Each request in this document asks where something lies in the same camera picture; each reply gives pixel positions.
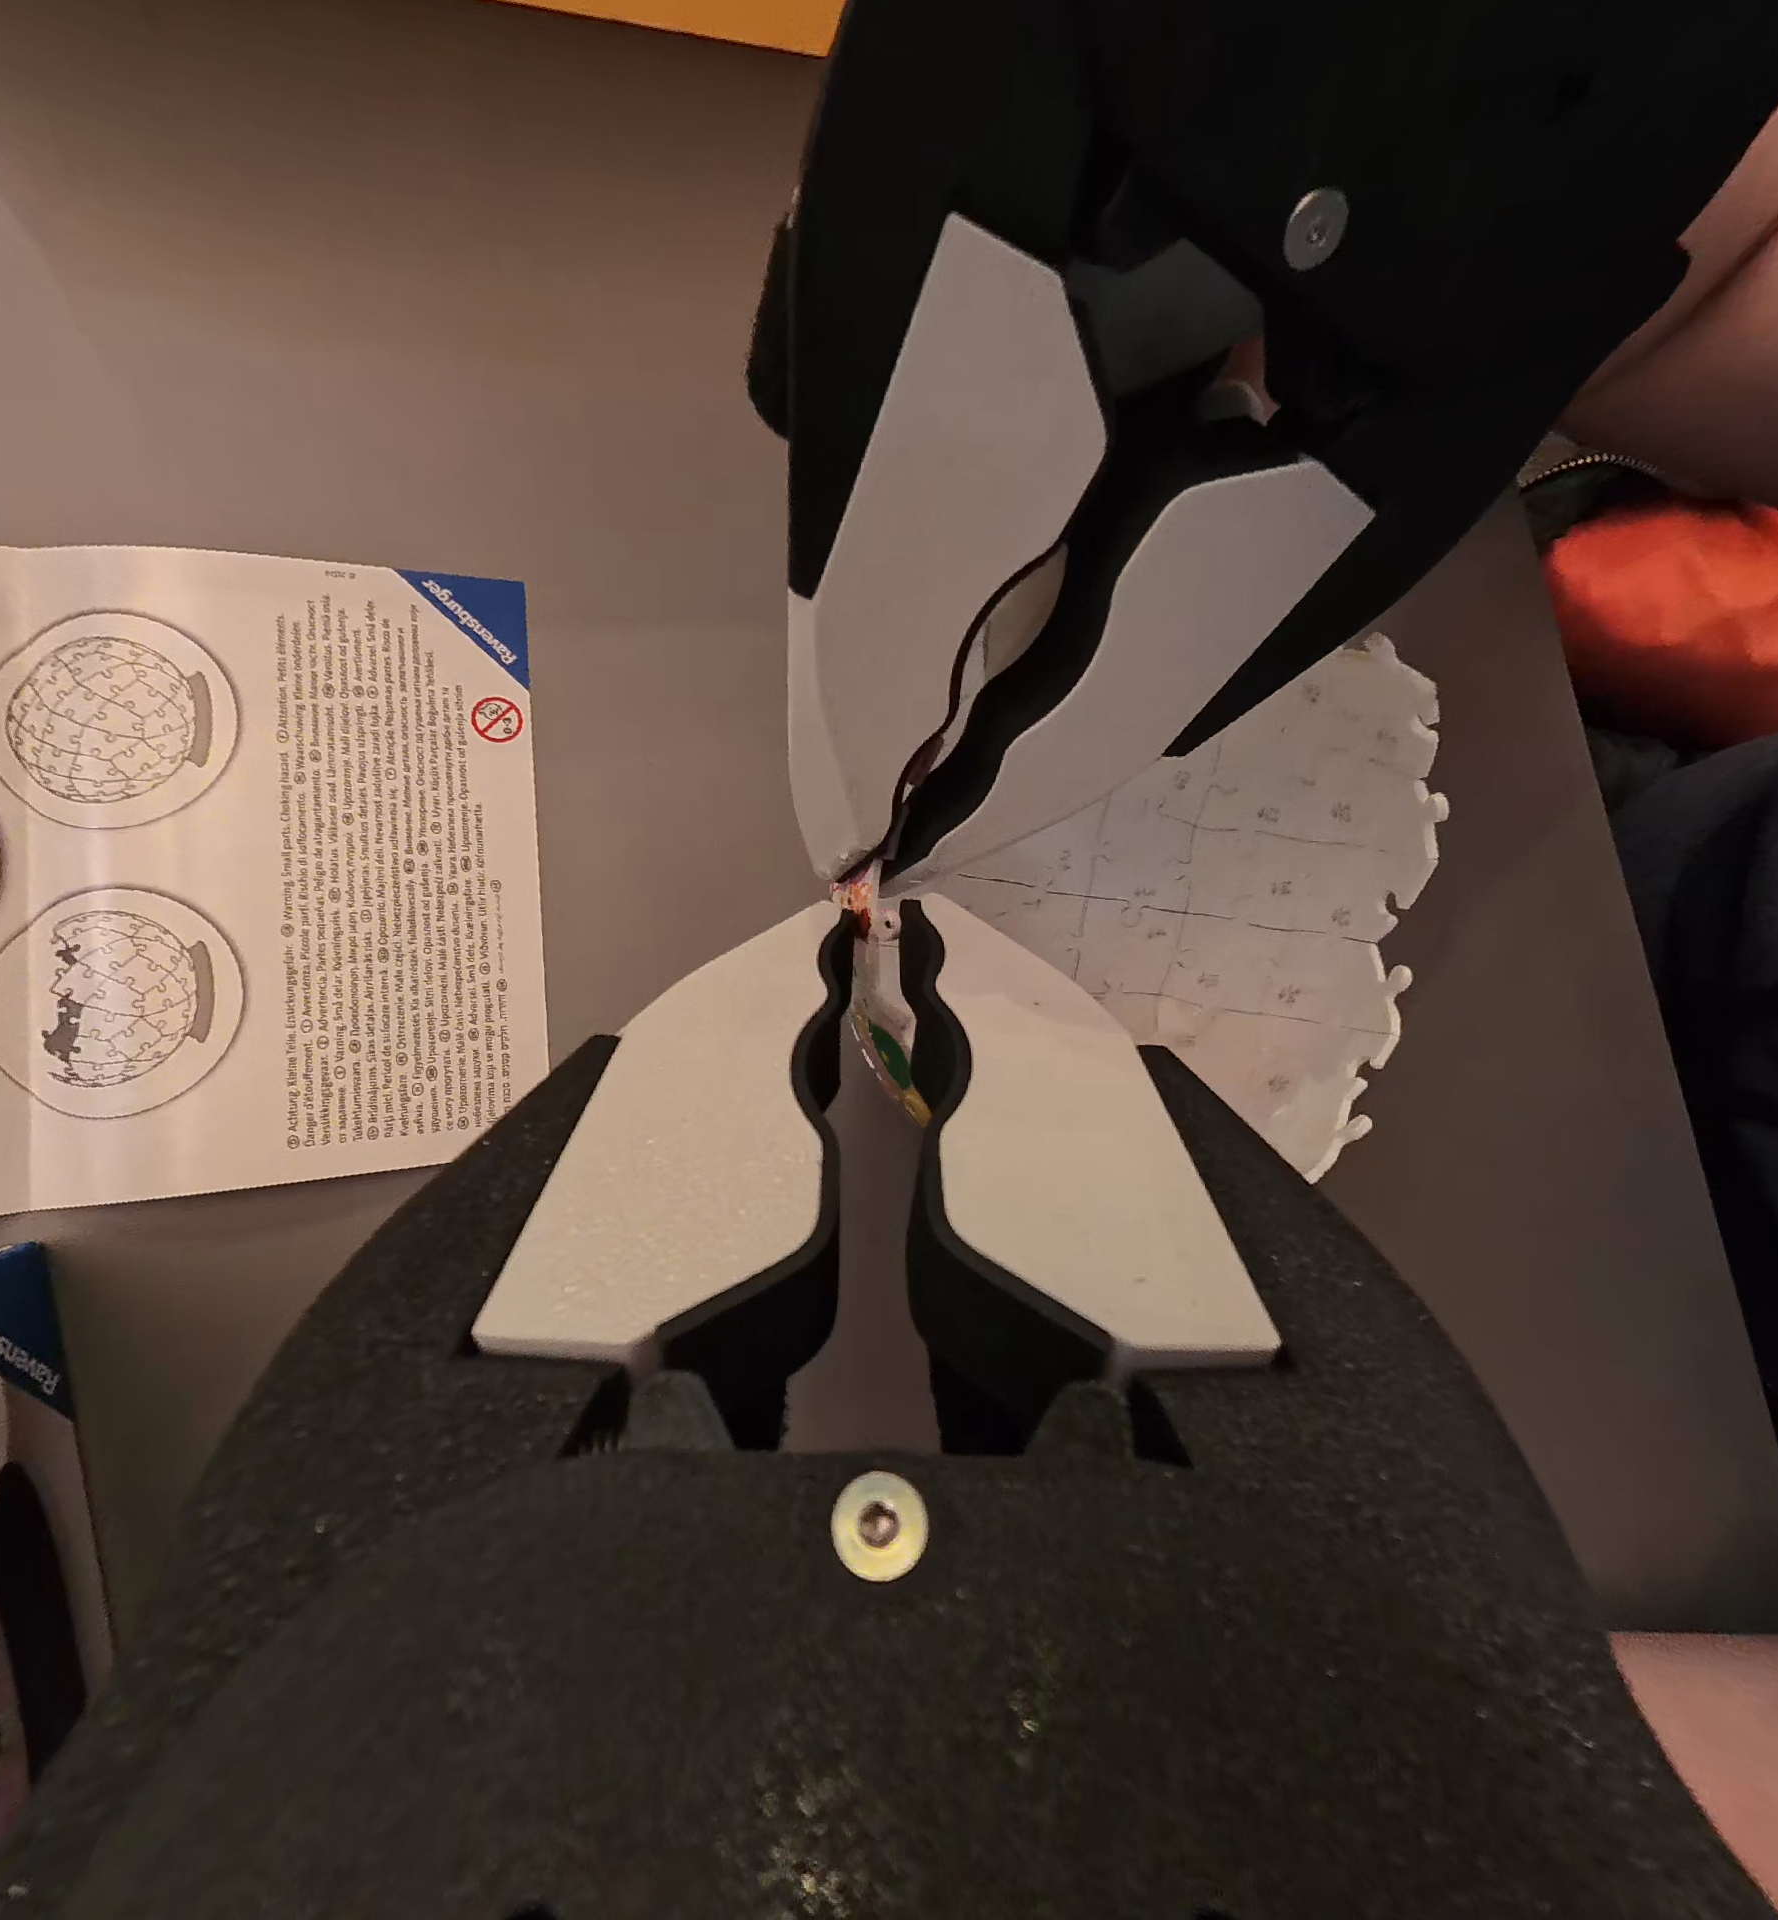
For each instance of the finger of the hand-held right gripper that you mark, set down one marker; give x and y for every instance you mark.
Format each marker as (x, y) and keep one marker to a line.
(1219, 584)
(934, 495)

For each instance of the folded paper instruction leaflet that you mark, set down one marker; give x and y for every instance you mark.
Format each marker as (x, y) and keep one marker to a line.
(305, 900)

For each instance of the half-built colourful puzzle ball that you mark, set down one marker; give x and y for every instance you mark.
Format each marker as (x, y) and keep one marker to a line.
(1251, 930)

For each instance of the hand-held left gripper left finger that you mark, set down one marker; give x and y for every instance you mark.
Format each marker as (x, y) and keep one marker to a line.
(665, 1184)

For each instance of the yellow plastic bin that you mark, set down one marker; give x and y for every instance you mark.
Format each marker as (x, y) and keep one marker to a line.
(679, 23)

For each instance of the colourful puzzle box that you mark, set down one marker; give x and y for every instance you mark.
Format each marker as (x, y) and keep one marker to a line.
(5, 1350)

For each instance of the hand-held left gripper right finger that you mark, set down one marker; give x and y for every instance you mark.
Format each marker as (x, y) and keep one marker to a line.
(1100, 1184)

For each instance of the person's bare leg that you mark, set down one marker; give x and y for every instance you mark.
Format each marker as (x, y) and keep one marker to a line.
(1759, 1726)

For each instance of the red orange item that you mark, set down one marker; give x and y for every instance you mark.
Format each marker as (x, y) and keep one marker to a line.
(1699, 630)

